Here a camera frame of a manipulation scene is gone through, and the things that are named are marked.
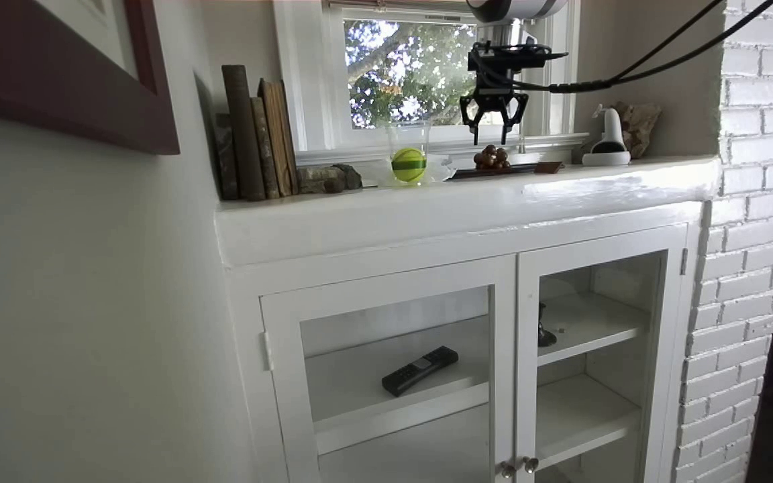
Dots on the green tennis ball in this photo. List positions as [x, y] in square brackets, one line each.
[410, 167]

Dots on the silver cabinet door knob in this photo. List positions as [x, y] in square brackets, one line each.
[507, 467]
[530, 466]

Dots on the dark red framed picture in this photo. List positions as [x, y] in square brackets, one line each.
[67, 98]

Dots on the white built-in cabinet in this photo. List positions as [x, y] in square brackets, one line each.
[458, 233]

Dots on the white window frame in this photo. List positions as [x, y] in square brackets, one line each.
[316, 90]

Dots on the tan upright book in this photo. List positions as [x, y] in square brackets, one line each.
[280, 136]

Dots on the brown seashell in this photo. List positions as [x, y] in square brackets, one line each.
[644, 131]

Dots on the thin dark leaning book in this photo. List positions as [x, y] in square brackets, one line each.
[216, 151]

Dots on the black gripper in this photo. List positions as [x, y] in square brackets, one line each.
[497, 72]

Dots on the white window blind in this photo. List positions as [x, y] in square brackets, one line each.
[403, 6]

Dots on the white glass cabinet door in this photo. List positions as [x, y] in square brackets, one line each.
[389, 378]
[603, 359]

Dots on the grey brown rock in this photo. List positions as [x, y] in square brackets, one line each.
[328, 179]

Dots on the clear drinking glass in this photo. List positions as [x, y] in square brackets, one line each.
[410, 136]

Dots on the dark brown upright book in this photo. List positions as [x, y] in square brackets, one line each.
[244, 136]

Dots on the small black cabinet object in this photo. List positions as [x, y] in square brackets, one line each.
[546, 336]

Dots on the black remote control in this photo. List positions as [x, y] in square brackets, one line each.
[421, 371]

